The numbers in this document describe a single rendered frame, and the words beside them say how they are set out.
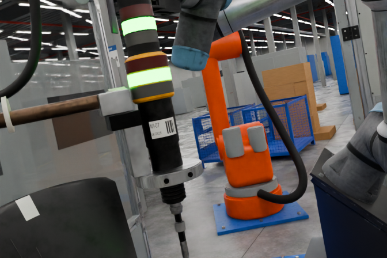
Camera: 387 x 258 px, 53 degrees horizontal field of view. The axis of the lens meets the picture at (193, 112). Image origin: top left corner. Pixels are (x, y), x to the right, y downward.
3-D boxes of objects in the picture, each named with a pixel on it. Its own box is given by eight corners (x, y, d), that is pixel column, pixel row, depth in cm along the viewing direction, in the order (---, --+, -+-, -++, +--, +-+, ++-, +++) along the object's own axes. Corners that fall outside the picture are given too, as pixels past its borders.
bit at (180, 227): (180, 256, 41) (170, 208, 41) (190, 254, 41) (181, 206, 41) (181, 260, 40) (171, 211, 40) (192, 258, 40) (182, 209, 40)
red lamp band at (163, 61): (130, 72, 37) (128, 59, 37) (123, 76, 41) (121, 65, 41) (174, 64, 38) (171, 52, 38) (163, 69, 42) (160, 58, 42)
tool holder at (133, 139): (122, 200, 35) (99, 93, 35) (112, 186, 42) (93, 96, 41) (213, 174, 38) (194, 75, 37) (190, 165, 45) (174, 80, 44)
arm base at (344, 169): (325, 159, 111) (345, 131, 108) (374, 191, 107) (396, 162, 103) (318, 175, 97) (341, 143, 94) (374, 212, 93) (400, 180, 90)
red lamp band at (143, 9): (124, 18, 37) (121, 5, 37) (118, 26, 40) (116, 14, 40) (157, 14, 38) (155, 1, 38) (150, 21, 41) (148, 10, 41)
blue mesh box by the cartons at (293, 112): (249, 163, 701) (239, 110, 694) (273, 147, 807) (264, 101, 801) (297, 160, 654) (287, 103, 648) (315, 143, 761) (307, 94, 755)
